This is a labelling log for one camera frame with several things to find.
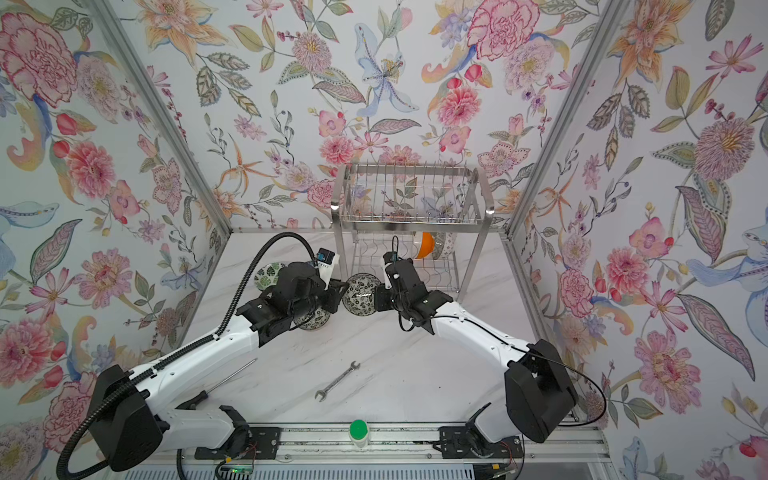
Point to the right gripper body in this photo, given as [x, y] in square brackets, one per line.
[391, 301]

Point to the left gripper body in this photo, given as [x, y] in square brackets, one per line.
[327, 297]

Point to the black floral pattern bowl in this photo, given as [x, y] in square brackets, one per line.
[359, 296]

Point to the orange white bowl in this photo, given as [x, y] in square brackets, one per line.
[423, 244]

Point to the green geometric pattern bowl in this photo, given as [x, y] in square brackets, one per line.
[444, 245]

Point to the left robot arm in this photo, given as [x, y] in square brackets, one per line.
[135, 413]

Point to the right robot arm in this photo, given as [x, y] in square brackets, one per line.
[538, 390]

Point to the steel two-tier dish rack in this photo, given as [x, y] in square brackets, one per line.
[370, 203]

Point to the green leaf pattern bowl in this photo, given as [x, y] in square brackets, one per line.
[267, 276]

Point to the steel open-end wrench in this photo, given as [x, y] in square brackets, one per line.
[321, 394]

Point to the green emergency stop button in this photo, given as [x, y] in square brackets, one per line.
[359, 433]

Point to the black handled screwdriver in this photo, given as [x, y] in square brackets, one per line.
[195, 401]

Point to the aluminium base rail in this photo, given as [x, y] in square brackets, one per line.
[293, 443]

